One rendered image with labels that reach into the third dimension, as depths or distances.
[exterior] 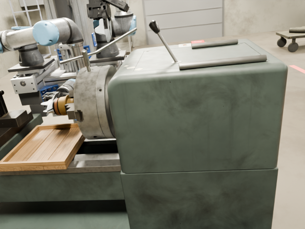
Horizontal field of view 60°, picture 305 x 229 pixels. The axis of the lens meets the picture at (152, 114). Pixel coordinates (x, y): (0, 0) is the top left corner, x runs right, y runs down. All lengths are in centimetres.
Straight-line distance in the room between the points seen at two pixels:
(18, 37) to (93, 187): 88
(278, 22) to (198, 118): 907
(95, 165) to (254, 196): 65
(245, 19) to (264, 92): 857
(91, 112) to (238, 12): 855
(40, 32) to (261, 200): 123
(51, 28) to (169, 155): 82
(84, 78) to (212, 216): 76
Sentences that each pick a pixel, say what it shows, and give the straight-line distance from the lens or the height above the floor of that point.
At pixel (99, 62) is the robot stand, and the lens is 167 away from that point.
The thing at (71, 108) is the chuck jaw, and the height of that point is 111.
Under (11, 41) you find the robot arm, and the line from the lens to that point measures 168.
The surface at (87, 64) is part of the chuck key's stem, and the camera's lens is 109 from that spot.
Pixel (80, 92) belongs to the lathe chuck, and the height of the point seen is 118.
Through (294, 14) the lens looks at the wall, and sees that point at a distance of 1010.
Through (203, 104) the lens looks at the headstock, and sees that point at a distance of 90.
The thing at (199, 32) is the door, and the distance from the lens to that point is 906.
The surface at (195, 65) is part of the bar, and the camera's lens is 88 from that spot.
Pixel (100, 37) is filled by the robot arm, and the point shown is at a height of 128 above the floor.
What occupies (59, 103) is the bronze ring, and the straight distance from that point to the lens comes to 121.
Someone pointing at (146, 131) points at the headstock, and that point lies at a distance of 95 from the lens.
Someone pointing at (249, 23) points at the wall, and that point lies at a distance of 954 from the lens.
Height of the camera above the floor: 149
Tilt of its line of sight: 24 degrees down
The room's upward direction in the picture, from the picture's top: 6 degrees counter-clockwise
